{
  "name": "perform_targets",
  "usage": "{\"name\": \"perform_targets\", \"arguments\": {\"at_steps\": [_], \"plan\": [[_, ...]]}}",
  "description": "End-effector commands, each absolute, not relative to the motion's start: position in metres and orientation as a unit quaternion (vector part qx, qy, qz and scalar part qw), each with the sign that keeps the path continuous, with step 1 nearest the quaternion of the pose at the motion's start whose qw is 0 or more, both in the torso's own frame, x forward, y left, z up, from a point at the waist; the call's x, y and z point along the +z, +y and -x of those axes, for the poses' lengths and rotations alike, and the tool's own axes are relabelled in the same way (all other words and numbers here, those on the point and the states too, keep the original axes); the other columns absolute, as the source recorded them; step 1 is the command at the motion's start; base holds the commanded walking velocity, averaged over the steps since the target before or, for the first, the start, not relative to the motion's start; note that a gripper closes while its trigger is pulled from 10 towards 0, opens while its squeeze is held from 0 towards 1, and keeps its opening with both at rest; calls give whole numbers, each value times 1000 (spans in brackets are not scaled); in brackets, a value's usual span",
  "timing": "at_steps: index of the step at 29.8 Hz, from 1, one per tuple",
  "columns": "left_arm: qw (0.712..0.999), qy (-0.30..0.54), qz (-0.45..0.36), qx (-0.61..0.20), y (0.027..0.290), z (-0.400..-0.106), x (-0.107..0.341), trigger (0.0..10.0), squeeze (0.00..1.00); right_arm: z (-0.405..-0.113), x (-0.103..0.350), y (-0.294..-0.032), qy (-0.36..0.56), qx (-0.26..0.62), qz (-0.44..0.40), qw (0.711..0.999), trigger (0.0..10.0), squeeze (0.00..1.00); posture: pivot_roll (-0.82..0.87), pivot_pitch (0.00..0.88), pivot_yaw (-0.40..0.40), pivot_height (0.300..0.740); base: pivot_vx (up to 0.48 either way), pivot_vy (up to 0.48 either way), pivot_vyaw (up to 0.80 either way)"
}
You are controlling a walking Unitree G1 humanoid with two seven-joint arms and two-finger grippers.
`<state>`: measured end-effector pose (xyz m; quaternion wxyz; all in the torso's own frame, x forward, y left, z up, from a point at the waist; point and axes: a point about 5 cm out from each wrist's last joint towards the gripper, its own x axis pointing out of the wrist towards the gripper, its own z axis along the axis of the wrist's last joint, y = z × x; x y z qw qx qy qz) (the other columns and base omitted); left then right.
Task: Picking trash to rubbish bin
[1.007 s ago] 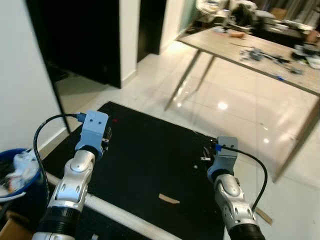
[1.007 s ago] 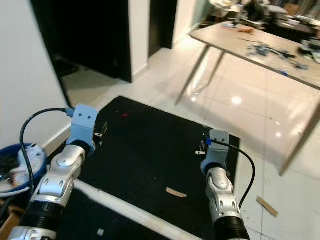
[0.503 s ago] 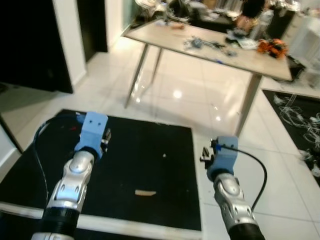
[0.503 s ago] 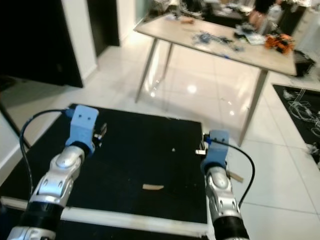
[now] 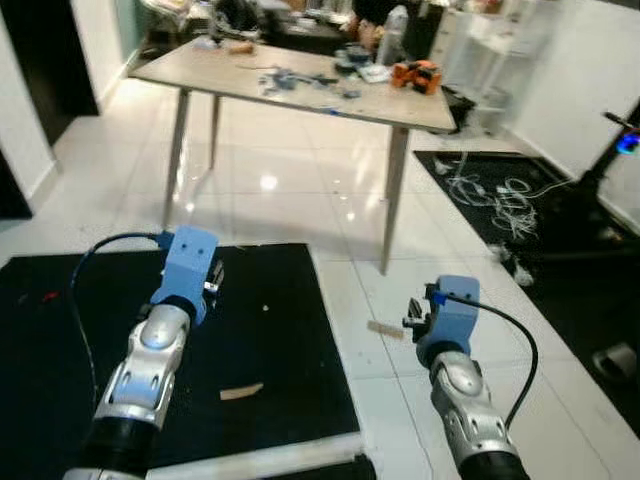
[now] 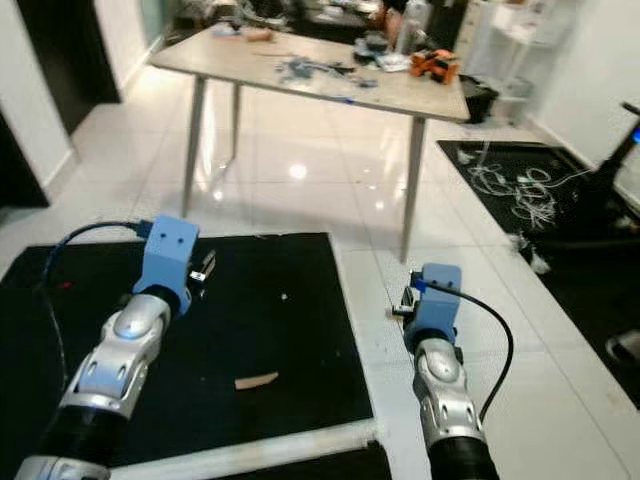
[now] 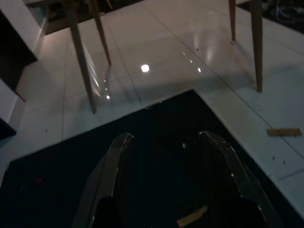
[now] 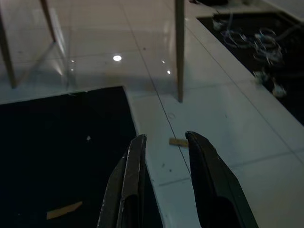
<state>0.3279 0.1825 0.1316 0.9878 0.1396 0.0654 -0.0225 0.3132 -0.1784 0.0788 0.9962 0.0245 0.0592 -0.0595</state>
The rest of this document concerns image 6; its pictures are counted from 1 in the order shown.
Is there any large black floor mat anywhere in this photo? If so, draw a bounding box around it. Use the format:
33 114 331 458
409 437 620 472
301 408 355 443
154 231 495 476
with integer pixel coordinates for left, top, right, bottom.
0 232 377 473

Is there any tan wooden strip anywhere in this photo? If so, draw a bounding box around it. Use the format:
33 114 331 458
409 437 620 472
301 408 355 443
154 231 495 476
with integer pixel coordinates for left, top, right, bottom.
233 371 280 391

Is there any light wooden table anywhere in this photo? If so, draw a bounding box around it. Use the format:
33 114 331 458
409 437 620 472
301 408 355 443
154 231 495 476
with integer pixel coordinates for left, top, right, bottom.
149 21 474 265

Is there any black bag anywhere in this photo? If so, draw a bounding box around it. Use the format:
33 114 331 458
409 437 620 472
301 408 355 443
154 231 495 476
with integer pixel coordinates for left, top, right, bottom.
459 74 502 124

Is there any grey rounded object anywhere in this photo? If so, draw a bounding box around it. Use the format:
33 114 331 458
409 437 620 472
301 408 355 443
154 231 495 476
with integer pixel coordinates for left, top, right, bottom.
604 329 640 367

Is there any orange black power tool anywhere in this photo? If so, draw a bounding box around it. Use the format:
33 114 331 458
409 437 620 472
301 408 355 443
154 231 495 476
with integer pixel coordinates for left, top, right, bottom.
428 49 462 87

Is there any white booklet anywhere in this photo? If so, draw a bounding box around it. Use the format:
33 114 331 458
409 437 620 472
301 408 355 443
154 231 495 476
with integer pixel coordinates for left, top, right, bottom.
379 54 414 74

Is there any orange fan box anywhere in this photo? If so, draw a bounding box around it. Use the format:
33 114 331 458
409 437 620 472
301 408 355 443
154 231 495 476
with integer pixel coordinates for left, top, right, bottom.
409 49 434 77

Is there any black tablet controller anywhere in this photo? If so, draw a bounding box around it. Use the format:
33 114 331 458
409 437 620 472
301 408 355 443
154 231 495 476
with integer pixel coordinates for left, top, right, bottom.
364 34 397 62

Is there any black stand with blue light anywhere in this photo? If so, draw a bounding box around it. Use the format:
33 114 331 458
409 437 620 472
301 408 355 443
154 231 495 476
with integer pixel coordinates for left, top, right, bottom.
594 99 640 193

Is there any clear plastic jug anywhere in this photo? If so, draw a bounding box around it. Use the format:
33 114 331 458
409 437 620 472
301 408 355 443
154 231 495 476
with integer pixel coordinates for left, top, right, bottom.
396 0 427 57

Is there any white shelf rack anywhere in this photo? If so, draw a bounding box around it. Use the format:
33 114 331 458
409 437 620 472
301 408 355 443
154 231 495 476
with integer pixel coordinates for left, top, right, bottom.
465 0 577 127

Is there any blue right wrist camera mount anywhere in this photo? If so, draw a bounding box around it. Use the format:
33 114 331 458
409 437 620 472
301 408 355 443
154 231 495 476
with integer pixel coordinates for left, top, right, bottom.
404 262 464 352

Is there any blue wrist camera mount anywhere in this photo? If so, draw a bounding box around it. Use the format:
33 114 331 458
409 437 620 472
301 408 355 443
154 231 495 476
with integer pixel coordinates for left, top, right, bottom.
138 216 201 316
404 262 464 352

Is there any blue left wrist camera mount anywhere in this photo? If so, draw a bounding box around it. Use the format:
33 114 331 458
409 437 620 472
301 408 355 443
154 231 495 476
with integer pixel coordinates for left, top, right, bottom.
138 216 201 316

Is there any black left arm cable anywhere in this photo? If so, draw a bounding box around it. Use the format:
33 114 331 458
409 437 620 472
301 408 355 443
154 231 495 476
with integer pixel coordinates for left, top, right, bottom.
42 219 153 393

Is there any white cable tangle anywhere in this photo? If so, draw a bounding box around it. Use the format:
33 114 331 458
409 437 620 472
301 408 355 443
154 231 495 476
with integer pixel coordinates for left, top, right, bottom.
464 149 598 209

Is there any black mat with cables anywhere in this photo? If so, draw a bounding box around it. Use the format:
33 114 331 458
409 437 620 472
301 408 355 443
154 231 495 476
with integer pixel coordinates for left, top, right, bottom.
437 139 640 413

